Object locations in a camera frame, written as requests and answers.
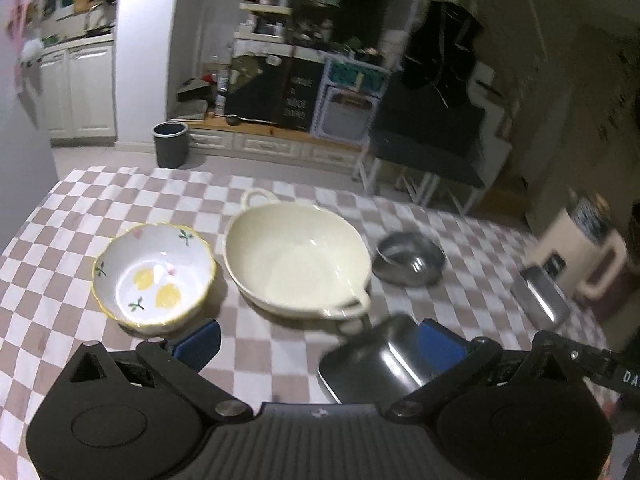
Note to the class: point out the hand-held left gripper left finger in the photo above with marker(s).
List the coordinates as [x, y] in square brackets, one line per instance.
[197, 342]

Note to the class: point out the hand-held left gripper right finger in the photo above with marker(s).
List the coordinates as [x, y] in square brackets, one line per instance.
[442, 340]

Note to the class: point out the oval steel bowl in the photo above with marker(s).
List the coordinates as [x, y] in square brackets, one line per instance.
[410, 260]

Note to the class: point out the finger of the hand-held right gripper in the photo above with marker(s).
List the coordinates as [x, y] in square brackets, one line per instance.
[585, 354]

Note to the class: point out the white kitchen cabinet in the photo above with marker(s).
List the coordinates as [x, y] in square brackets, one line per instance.
[80, 90]

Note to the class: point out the floral ceramic bowl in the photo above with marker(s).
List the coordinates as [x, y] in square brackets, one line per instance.
[150, 280]

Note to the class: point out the black folding table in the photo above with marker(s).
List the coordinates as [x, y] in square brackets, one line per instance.
[425, 145]

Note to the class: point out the small steel box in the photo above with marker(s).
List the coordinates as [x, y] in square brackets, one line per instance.
[540, 295]

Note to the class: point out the white plush toy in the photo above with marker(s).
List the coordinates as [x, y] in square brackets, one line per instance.
[31, 50]

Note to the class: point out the checkered tablecloth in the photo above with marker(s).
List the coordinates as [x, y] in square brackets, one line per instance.
[175, 195]

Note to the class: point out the grey trash bin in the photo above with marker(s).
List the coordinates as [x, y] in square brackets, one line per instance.
[171, 145]

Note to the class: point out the rectangular steel tray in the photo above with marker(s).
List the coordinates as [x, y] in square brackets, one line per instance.
[370, 365]

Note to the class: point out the pink wall hanger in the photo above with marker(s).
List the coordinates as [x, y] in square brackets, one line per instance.
[20, 5]

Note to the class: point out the black chalkboard sign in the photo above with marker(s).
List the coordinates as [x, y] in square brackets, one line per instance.
[300, 95]

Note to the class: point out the cluttered wall shelf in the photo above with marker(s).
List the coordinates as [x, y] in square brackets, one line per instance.
[265, 10]

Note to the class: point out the low white drawer cabinet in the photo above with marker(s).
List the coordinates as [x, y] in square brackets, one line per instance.
[260, 142]

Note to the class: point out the black hanging cloth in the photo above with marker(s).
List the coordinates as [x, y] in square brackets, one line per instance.
[440, 45]

